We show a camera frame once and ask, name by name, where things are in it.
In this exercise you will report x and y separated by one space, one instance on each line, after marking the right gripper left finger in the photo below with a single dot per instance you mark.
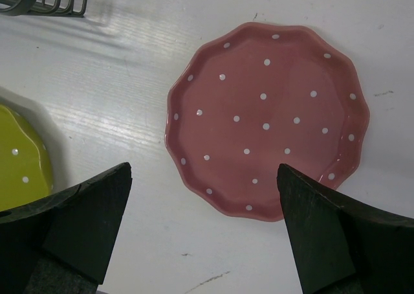
63 243

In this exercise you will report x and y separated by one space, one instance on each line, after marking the pink dotted plate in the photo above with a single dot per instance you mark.
257 97

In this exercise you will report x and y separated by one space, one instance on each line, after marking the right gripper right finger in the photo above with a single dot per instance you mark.
341 245

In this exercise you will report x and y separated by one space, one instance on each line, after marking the green dotted plate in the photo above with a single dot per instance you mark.
26 170

